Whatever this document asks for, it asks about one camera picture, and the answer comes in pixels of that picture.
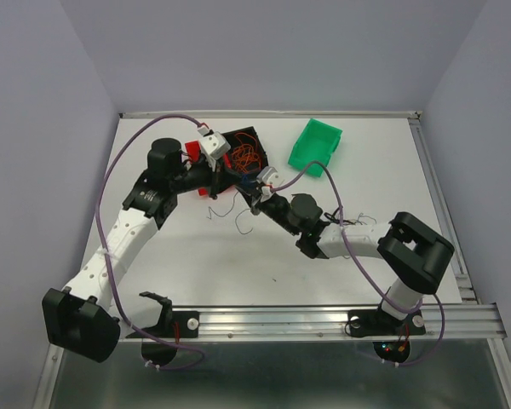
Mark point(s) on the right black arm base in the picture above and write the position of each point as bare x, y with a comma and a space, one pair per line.
372, 322

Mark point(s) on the black plastic bin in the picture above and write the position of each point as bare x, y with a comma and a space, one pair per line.
247, 154

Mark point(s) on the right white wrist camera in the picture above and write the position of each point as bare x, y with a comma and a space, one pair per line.
266, 179

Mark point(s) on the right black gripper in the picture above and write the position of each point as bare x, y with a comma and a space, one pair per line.
255, 205

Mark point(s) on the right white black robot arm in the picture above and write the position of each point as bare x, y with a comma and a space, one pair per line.
416, 253

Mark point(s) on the red plastic bin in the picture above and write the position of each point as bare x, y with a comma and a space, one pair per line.
193, 153

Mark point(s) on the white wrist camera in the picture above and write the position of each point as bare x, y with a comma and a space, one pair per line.
266, 179
213, 147

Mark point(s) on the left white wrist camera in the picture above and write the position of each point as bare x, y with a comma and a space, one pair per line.
213, 147

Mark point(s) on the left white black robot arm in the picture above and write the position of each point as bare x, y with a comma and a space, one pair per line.
144, 211

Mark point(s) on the green plastic bin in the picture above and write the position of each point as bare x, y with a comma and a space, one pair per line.
317, 142

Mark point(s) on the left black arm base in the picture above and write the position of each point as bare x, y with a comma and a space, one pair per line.
171, 322

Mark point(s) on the aluminium front rail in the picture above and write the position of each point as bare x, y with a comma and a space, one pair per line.
281, 321

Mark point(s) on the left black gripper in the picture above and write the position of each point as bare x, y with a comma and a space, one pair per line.
215, 181

